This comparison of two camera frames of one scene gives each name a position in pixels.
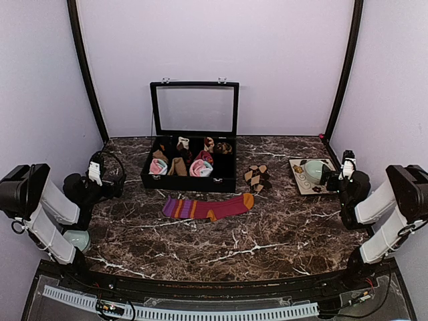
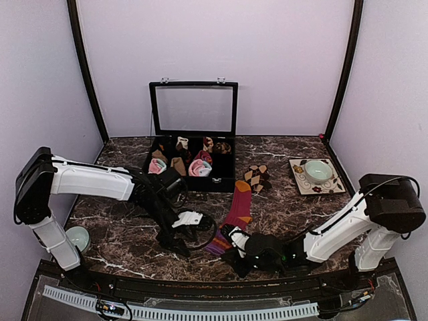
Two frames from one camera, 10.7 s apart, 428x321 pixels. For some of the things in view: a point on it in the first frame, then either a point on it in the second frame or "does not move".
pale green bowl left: (79, 238) does not move
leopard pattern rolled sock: (225, 148) does not move
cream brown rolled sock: (182, 143) does not move
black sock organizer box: (194, 144) does not move
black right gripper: (327, 172) -> (235, 261)
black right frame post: (357, 21) does not move
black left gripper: (117, 189) -> (168, 241)
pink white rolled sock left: (158, 166) does not move
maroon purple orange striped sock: (193, 208) -> (239, 216)
